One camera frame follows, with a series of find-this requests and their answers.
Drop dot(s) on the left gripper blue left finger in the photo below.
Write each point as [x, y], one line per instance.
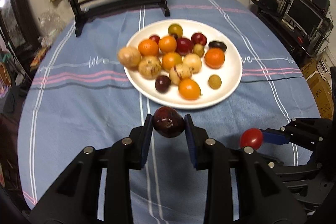
[146, 134]

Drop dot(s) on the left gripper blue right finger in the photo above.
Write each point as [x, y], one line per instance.
[191, 143]

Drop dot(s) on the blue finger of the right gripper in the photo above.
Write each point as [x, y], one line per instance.
[273, 136]

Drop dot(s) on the dark red plum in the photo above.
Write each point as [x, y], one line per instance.
[162, 83]
[168, 122]

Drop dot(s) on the small yellow fruit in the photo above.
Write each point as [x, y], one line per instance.
[214, 82]
[199, 50]

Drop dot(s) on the brown yellow fruit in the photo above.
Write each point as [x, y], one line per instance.
[193, 61]

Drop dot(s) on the yellow orange fruit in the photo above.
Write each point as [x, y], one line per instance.
[170, 59]

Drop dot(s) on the small orange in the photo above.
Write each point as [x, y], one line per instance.
[214, 58]

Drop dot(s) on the pale yellow spotted fruit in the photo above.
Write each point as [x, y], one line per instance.
[129, 57]

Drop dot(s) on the large orange mandarin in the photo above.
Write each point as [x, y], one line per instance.
[167, 44]

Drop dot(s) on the dark purple round fruit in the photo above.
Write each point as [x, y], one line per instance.
[217, 44]

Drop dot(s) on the small red tomato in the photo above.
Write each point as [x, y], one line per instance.
[155, 38]

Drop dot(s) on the yellow green tomato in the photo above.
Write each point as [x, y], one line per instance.
[175, 30]

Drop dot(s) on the cardboard box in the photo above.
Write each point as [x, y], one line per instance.
[319, 88]

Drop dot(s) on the blue striped tablecloth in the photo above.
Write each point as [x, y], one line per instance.
[80, 96]

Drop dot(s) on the white bucket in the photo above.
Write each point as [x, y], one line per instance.
[324, 64]

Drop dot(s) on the computer monitor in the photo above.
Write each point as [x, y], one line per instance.
[304, 16]

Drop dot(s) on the black hat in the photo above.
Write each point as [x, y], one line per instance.
[266, 5]

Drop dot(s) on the black speaker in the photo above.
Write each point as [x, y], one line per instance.
[323, 5]

